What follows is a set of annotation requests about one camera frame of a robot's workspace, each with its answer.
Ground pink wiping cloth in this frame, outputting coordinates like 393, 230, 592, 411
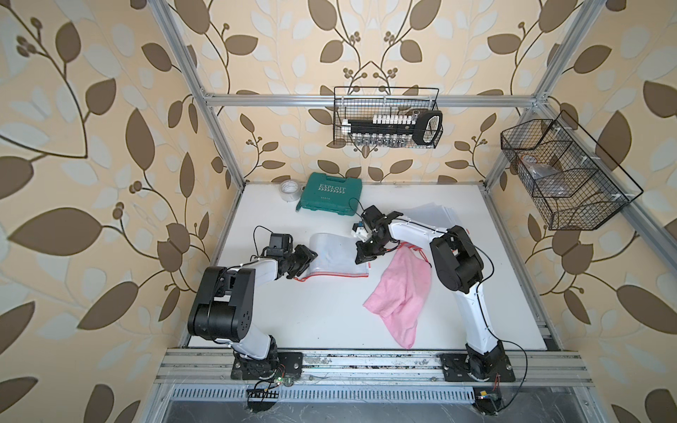
363, 243, 432, 349

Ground wiped clear document bag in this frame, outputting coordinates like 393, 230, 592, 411
401, 203, 465, 231

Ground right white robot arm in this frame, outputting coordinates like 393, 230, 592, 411
355, 206, 505, 374

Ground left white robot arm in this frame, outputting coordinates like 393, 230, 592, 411
187, 245, 317, 361

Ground plastic bag in right basket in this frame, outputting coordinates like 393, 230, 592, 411
522, 155, 568, 197

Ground green plastic tool case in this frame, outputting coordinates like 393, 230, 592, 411
295, 173, 362, 216

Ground clear tape roll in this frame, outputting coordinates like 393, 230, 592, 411
279, 179, 303, 203

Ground black white tool in basket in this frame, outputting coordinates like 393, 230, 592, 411
338, 110, 444, 148

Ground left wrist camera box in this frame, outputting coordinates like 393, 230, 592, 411
266, 233, 294, 257

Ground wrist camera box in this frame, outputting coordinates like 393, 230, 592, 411
353, 206, 388, 237
266, 233, 294, 257

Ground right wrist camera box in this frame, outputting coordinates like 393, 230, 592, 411
353, 206, 388, 237

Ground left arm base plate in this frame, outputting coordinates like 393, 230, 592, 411
230, 352, 303, 382

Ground black wire basket back wall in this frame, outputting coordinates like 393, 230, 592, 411
333, 86, 444, 149

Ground black wire basket wall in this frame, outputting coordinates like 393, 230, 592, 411
501, 110, 644, 231
333, 86, 444, 149

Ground aluminium front rail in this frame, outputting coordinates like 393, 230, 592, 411
155, 348, 593, 389

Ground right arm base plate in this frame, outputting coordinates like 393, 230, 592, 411
438, 352, 517, 382

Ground black wire basket right wall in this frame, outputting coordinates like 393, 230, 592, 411
501, 110, 644, 231

